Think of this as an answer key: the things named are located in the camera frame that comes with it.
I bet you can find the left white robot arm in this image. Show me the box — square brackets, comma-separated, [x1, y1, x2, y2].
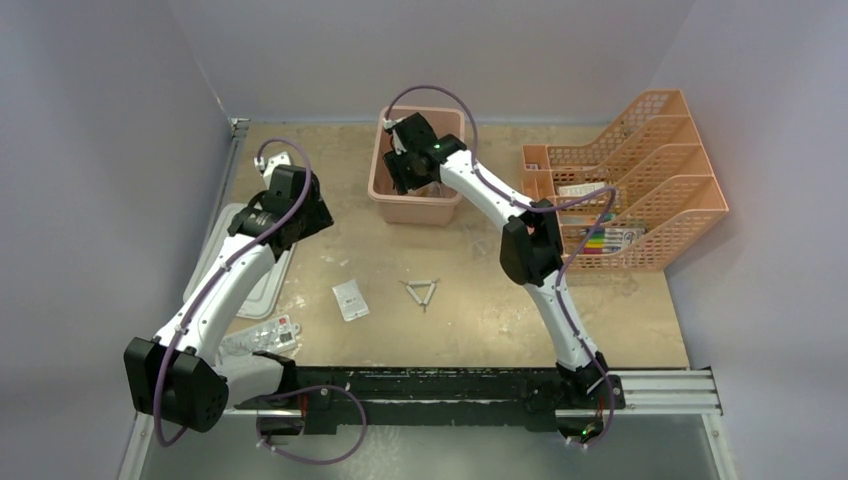
[123, 165, 333, 432]

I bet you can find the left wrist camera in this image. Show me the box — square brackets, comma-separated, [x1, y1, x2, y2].
[254, 151, 292, 186]

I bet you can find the clear glass beaker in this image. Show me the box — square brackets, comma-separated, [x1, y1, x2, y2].
[425, 183, 451, 198]

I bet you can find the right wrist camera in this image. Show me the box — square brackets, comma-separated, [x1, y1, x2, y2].
[382, 117, 407, 155]

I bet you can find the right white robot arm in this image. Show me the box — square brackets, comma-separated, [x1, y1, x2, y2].
[383, 113, 611, 407]

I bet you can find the white box in organizer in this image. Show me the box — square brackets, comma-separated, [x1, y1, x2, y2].
[557, 182, 606, 198]

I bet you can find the pink plastic bin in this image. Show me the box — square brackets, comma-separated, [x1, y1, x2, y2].
[367, 105, 465, 226]

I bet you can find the white plastic bin lid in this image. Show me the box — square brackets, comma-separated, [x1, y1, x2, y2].
[182, 203, 295, 320]

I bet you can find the blister pack with label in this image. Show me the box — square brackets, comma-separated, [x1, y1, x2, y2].
[218, 315, 301, 358]

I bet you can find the coloured marker pack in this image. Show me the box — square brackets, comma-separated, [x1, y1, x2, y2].
[582, 228, 647, 255]

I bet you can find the small white packet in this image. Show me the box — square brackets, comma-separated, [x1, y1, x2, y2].
[332, 279, 370, 322]

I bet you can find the aluminium frame rail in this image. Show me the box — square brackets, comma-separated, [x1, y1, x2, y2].
[222, 370, 720, 415]

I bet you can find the white clay triangle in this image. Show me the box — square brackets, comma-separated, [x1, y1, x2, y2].
[400, 279, 440, 313]

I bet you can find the small clear glass funnel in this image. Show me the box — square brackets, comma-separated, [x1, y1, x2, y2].
[466, 228, 493, 260]

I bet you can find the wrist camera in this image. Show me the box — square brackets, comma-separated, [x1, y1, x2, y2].
[382, 117, 407, 155]
[254, 151, 292, 186]

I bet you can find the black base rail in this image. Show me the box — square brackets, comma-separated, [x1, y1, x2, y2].
[238, 366, 627, 441]

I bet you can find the orange mesh file organizer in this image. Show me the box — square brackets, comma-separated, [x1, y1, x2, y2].
[521, 89, 729, 271]

